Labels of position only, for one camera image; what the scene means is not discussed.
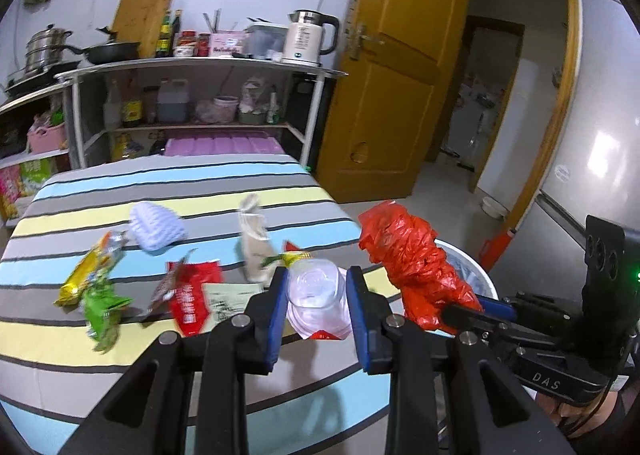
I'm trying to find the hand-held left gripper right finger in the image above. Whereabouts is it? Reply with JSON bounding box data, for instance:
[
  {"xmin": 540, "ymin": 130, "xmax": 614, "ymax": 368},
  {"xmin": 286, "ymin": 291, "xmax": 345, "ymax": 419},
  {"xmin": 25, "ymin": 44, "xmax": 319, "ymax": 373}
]
[{"xmin": 346, "ymin": 265, "xmax": 576, "ymax": 455}]

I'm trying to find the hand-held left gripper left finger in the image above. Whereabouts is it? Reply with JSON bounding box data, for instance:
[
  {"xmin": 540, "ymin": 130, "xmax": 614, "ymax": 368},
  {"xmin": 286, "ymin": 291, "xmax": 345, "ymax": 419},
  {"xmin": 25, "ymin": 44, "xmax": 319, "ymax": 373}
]
[{"xmin": 57, "ymin": 267, "xmax": 291, "ymax": 455}]

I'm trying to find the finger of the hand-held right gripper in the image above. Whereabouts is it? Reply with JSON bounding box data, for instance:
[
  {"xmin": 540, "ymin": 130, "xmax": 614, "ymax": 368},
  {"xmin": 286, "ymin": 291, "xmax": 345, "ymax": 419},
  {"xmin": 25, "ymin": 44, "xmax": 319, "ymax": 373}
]
[
  {"xmin": 472, "ymin": 296, "xmax": 517, "ymax": 322},
  {"xmin": 440, "ymin": 304, "xmax": 512, "ymax": 342}
]

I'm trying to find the white bin with black liner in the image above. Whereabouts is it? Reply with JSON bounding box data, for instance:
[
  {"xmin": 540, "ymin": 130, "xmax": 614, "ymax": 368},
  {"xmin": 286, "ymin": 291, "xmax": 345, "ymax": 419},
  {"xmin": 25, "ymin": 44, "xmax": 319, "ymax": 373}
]
[{"xmin": 432, "ymin": 237, "xmax": 500, "ymax": 308}]

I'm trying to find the clear plastic cup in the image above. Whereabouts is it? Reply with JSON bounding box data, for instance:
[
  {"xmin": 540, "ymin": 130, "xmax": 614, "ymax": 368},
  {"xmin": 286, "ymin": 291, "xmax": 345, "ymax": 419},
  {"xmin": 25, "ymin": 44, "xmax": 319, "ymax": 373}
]
[{"xmin": 286, "ymin": 257, "xmax": 353, "ymax": 341}]

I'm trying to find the pale green packet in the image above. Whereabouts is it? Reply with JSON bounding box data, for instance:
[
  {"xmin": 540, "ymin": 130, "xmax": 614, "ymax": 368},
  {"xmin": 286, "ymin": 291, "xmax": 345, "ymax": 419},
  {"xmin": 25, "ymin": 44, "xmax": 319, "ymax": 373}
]
[{"xmin": 202, "ymin": 282, "xmax": 264, "ymax": 325}]

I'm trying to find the yellow and green wrapper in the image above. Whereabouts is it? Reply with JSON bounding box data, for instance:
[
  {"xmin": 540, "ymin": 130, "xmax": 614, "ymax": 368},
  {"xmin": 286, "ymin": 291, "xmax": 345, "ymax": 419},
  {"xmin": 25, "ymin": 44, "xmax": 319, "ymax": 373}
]
[{"xmin": 260, "ymin": 240, "xmax": 313, "ymax": 276}]

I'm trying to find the beige paper bag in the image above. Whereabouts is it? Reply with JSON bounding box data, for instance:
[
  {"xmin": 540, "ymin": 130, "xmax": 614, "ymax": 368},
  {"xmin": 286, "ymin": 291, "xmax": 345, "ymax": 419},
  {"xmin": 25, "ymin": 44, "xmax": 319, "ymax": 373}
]
[{"xmin": 236, "ymin": 194, "xmax": 276, "ymax": 284}]

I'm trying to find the red plastic bag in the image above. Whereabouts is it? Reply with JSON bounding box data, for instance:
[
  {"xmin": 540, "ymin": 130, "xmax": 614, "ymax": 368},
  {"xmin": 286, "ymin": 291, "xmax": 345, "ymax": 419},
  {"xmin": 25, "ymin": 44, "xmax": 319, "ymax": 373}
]
[{"xmin": 357, "ymin": 200, "xmax": 484, "ymax": 336}]

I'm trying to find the red snack packet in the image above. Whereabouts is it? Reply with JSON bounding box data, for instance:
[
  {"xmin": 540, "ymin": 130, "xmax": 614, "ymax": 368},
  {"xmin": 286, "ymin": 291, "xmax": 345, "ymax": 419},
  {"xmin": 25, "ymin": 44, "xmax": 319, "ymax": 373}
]
[{"xmin": 167, "ymin": 260, "xmax": 222, "ymax": 338}]

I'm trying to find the brown snack wrapper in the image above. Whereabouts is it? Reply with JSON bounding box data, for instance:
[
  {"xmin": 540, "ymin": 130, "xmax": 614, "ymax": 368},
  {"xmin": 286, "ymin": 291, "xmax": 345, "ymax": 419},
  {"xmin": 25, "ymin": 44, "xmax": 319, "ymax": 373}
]
[{"xmin": 145, "ymin": 249, "xmax": 198, "ymax": 318}]

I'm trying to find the white foam fruit net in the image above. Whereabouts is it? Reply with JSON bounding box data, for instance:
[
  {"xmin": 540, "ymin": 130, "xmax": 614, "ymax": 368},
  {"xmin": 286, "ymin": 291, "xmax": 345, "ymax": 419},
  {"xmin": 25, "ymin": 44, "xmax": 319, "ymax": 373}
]
[{"xmin": 129, "ymin": 201, "xmax": 190, "ymax": 252}]

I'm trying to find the green snack wrapper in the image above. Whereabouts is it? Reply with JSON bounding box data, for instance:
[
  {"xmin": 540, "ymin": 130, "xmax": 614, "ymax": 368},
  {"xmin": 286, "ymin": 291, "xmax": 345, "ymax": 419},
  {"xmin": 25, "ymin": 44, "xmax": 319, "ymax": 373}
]
[{"xmin": 80, "ymin": 275, "xmax": 135, "ymax": 353}]

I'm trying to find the yellow snack wrapper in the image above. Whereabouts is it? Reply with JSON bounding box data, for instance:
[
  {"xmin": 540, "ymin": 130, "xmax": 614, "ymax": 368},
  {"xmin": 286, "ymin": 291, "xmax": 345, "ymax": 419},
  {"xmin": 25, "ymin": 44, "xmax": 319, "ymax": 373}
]
[{"xmin": 54, "ymin": 230, "xmax": 132, "ymax": 308}]

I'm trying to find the person's right hand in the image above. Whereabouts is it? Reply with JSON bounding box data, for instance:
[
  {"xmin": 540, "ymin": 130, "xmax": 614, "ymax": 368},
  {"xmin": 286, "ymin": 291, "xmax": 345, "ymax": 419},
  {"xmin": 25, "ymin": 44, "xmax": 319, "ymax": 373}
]
[{"xmin": 552, "ymin": 387, "xmax": 621, "ymax": 438}]

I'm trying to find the orange dustpan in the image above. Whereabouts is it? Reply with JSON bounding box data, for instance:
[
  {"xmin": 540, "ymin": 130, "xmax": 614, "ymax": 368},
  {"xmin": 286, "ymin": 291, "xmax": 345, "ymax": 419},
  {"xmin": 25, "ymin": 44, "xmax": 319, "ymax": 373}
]
[{"xmin": 480, "ymin": 230, "xmax": 516, "ymax": 272}]

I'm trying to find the white bowl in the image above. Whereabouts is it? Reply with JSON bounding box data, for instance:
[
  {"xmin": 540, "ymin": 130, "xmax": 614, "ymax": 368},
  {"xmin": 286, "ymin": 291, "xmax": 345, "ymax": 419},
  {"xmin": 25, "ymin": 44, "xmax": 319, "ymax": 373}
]
[{"xmin": 481, "ymin": 197, "xmax": 508, "ymax": 219}]

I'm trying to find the silver refrigerator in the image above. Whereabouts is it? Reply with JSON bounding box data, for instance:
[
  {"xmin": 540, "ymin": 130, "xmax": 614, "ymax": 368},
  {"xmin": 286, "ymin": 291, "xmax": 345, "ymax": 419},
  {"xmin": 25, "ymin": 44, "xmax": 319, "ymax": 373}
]
[{"xmin": 507, "ymin": 0, "xmax": 640, "ymax": 296}]

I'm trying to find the purple plastic crate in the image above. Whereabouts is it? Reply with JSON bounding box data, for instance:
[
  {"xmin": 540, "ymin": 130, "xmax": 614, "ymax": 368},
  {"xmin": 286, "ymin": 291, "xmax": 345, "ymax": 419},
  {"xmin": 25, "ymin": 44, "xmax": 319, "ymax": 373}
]
[{"xmin": 164, "ymin": 135, "xmax": 286, "ymax": 158}]

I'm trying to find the striped tablecloth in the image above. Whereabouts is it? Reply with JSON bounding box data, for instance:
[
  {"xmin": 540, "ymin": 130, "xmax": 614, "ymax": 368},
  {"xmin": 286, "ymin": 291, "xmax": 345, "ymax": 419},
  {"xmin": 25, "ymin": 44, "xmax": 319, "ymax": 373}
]
[{"xmin": 0, "ymin": 153, "xmax": 451, "ymax": 455}]

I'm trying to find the small pink-rimmed bucket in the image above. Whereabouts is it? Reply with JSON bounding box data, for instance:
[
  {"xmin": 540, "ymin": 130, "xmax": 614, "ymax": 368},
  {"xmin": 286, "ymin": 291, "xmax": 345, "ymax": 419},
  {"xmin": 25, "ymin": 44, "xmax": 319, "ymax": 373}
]
[{"xmin": 214, "ymin": 96, "xmax": 238, "ymax": 123}]

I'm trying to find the black appliance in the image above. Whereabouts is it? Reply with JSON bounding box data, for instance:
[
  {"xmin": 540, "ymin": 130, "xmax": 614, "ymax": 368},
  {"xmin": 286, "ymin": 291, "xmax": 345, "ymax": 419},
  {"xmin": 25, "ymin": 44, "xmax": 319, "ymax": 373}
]
[{"xmin": 291, "ymin": 76, "xmax": 323, "ymax": 128}]

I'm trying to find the white plastic bag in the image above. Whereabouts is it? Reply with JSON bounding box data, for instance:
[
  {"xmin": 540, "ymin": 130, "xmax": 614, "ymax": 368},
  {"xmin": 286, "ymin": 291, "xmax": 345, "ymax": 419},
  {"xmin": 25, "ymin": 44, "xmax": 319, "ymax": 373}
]
[{"xmin": 239, "ymin": 77, "xmax": 269, "ymax": 113}]

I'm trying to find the yellow cooking oil bottle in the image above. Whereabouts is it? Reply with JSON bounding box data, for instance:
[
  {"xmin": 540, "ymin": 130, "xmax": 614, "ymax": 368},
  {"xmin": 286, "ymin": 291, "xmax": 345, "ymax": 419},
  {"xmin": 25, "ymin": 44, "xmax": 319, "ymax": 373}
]
[{"xmin": 111, "ymin": 132, "xmax": 144, "ymax": 163}]

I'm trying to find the yellow wooden door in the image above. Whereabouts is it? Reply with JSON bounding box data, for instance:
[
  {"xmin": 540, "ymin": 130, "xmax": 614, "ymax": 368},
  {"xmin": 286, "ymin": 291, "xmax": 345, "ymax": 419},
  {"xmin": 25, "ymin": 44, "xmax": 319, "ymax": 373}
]
[{"xmin": 317, "ymin": 0, "xmax": 472, "ymax": 204}]

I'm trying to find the blue plastic jerrycan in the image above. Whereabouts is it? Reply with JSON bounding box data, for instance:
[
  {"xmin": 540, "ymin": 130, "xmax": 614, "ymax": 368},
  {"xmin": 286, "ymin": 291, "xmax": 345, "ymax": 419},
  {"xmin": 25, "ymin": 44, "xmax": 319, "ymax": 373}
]
[{"xmin": 156, "ymin": 78, "xmax": 190, "ymax": 123}]

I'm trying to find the dark glass jar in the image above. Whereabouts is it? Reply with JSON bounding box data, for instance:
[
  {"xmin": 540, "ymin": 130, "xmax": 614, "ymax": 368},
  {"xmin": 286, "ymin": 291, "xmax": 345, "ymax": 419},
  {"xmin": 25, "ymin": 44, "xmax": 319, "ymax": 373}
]
[{"xmin": 141, "ymin": 85, "xmax": 160, "ymax": 124}]

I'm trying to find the brown oil bottle yellow label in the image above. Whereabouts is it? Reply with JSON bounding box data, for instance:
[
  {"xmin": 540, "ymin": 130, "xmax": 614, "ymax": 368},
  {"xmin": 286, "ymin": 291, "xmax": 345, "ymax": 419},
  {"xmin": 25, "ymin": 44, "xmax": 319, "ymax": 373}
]
[{"xmin": 121, "ymin": 77, "xmax": 143, "ymax": 128}]

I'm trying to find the clear plastic bottle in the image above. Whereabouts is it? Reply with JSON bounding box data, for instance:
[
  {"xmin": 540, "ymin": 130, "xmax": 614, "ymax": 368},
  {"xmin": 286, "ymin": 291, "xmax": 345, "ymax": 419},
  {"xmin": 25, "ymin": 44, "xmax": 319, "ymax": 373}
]
[{"xmin": 102, "ymin": 80, "xmax": 123, "ymax": 130}]

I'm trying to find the white metal shelf rack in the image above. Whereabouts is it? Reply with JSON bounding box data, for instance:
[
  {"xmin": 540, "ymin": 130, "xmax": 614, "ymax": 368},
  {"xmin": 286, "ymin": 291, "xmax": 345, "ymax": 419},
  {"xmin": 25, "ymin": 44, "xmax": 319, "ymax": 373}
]
[{"xmin": 54, "ymin": 56, "xmax": 351, "ymax": 170}]

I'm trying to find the clear plastic storage container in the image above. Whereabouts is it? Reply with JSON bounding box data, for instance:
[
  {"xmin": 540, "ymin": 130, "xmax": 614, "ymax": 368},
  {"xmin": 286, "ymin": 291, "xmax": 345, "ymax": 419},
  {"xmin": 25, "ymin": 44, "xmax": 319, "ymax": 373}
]
[{"xmin": 245, "ymin": 22, "xmax": 290, "ymax": 60}]

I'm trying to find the pink utensil box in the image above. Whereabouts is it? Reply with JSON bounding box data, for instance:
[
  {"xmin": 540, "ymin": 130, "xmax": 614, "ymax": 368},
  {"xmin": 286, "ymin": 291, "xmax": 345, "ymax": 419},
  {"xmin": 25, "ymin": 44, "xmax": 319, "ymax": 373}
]
[{"xmin": 209, "ymin": 32, "xmax": 248, "ymax": 57}]

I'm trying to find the white electric kettle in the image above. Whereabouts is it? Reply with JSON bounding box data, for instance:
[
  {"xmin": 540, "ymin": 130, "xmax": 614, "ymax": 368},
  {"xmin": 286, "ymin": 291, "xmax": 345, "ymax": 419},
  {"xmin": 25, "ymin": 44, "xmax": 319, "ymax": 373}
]
[{"xmin": 282, "ymin": 10, "xmax": 341, "ymax": 67}]

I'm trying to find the green snack bag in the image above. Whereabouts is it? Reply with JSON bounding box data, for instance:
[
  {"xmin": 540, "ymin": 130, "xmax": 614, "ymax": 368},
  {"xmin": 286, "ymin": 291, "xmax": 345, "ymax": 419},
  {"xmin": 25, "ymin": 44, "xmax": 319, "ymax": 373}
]
[{"xmin": 20, "ymin": 160, "xmax": 53, "ymax": 196}]

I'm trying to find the pink plastic basket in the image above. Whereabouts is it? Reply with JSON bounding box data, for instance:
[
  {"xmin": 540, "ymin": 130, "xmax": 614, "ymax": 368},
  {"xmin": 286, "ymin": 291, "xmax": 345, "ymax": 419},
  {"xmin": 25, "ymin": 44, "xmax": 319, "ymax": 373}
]
[{"xmin": 27, "ymin": 122, "xmax": 68, "ymax": 153}]

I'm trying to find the pink snack bag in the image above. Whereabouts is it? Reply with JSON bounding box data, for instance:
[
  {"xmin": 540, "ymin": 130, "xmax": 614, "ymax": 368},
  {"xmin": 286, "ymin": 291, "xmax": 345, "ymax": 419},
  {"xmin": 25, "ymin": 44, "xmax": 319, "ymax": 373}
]
[{"xmin": 0, "ymin": 165, "xmax": 22, "ymax": 218}]

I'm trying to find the dark sauce bottle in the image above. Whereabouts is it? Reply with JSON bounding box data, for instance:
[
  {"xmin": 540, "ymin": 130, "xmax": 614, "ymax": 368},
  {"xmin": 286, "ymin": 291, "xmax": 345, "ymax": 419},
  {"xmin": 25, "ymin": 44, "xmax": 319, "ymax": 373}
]
[
  {"xmin": 156, "ymin": 10, "xmax": 173, "ymax": 58},
  {"xmin": 170, "ymin": 9, "xmax": 184, "ymax": 57}
]

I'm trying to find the black frying pan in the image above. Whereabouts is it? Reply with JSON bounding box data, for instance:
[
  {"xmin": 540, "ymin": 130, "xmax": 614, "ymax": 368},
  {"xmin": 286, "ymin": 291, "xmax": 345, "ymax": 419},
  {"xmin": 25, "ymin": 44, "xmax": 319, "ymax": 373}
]
[{"xmin": 62, "ymin": 26, "xmax": 142, "ymax": 64}]

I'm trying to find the wooden shelf unit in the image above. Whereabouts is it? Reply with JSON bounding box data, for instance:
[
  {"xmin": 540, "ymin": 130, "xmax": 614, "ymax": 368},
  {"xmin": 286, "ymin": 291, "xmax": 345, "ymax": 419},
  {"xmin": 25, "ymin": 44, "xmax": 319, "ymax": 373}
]
[{"xmin": 0, "ymin": 84, "xmax": 76, "ymax": 228}]

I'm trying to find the wooden cutting board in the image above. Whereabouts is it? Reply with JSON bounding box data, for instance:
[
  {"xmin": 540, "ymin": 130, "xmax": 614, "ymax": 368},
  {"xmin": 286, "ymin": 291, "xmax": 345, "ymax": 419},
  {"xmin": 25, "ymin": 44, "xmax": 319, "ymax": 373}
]
[{"xmin": 111, "ymin": 0, "xmax": 177, "ymax": 60}]

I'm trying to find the black induction cooker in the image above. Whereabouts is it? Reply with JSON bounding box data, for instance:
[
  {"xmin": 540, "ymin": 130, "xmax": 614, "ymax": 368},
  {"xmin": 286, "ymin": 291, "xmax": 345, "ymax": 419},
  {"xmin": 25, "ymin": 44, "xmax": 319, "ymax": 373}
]
[{"xmin": 4, "ymin": 66, "xmax": 81, "ymax": 96}]

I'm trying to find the steel steamer pot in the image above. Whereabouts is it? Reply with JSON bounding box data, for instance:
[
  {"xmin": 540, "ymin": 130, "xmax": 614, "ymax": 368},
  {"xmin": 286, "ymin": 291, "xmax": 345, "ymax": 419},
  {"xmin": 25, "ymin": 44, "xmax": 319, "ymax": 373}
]
[{"xmin": 24, "ymin": 24, "xmax": 73, "ymax": 76}]

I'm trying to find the yellow wooden door frame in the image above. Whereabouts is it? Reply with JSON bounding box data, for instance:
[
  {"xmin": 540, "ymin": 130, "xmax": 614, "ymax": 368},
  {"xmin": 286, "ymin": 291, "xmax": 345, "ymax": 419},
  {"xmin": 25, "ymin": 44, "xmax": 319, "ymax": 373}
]
[{"xmin": 467, "ymin": 0, "xmax": 582, "ymax": 271}]

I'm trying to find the brass door handle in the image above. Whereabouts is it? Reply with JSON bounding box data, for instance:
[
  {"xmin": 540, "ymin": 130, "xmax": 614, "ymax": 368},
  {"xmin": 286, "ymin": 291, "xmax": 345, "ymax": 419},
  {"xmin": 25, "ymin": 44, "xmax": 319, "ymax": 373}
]
[{"xmin": 348, "ymin": 25, "xmax": 386, "ymax": 60}]

